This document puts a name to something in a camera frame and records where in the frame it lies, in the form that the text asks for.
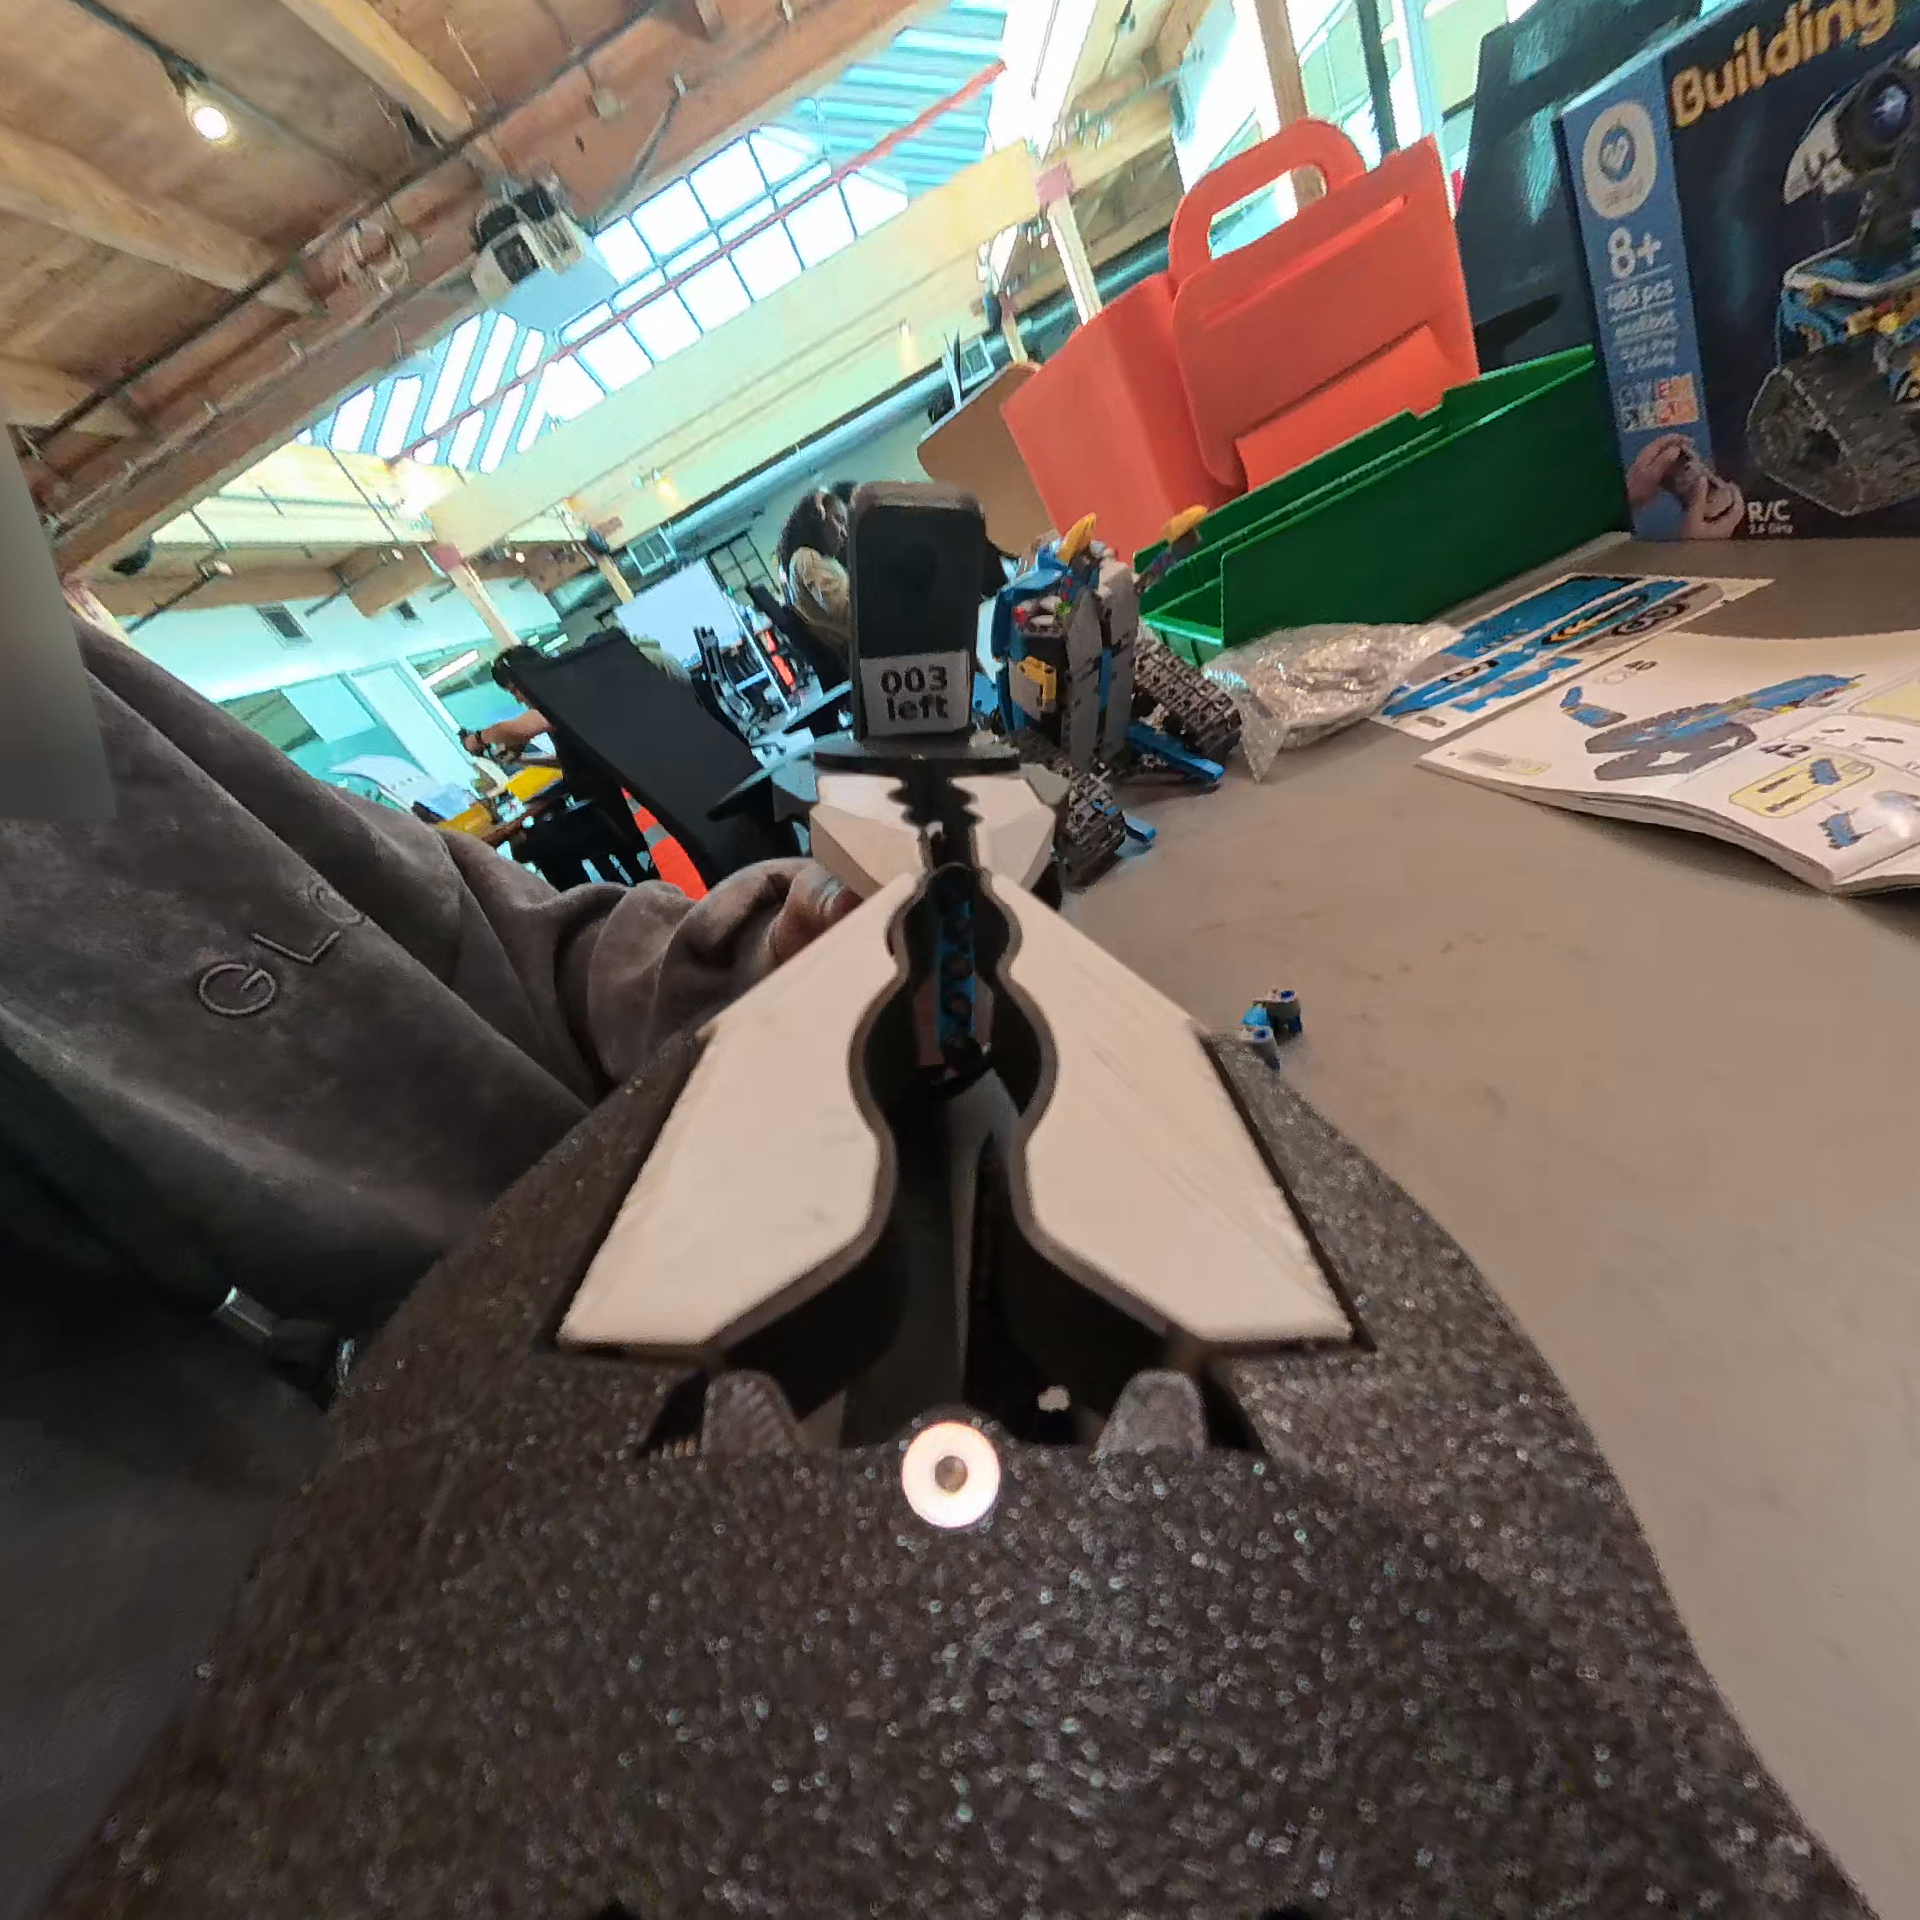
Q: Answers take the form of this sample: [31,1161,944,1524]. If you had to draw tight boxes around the building instruction booklet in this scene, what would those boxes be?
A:
[1414,629,1920,899]

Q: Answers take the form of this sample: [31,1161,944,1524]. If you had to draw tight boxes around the building set box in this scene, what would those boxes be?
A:
[1555,0,1920,544]

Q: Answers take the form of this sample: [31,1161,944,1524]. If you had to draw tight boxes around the orange safety cone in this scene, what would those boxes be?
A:
[618,791,711,904]

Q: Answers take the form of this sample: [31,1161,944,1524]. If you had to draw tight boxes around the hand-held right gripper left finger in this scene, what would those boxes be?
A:
[558,873,933,1361]

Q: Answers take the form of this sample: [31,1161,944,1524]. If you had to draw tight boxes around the clear plastic bag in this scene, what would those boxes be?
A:
[1207,623,1459,784]

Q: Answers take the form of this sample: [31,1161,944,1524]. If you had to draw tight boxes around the black office chair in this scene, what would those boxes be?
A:
[498,626,800,889]

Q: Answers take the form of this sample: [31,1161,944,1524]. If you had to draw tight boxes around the dark upright panel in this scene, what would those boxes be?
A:
[1451,0,1742,369]

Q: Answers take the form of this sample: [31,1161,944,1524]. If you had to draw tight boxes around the glass skylight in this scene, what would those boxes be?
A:
[296,0,1023,471]

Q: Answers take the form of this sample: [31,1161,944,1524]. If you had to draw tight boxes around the person's left hand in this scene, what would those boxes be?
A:
[765,865,867,975]

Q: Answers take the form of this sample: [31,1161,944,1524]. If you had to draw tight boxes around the blue tracked toy robot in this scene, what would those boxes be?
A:
[976,509,1249,889]

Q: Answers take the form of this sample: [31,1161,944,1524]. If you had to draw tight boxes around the white ceiling unit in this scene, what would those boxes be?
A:
[469,179,586,304]

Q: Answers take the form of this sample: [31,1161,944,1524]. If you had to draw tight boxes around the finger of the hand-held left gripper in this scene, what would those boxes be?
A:
[957,769,1056,889]
[806,773,944,906]

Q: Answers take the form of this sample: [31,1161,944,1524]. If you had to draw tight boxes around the tan wooden board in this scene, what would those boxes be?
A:
[917,359,1042,516]

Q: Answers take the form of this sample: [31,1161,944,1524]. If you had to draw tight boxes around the black badge reel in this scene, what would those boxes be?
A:
[210,1284,359,1397]

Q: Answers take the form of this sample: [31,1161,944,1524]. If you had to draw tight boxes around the green plastic bin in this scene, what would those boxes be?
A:
[1134,346,1599,665]

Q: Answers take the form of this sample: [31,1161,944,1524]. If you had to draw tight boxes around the blue printed sticker sheet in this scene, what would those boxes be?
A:
[1366,571,1773,740]

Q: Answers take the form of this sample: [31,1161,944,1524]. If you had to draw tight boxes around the blue five-hole beam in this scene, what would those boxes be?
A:
[920,865,994,1071]

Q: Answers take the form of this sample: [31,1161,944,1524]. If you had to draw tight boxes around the person's dark trousers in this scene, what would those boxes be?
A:
[0,1351,325,1920]

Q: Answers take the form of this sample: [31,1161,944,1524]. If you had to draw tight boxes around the orange plastic carry case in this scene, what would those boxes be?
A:
[999,117,1485,563]

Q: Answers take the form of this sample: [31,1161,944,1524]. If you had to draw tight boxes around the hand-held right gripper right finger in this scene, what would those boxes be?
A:
[970,873,1359,1370]

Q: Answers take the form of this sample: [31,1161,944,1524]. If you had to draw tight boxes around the person's left forearm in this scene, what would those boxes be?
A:
[434,832,797,1104]

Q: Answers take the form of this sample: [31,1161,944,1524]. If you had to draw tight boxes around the grey desk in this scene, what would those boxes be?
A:
[1048,533,1920,1920]

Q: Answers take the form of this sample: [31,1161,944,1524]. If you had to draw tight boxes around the person's grey hoodie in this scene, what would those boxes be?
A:
[0,612,608,1442]

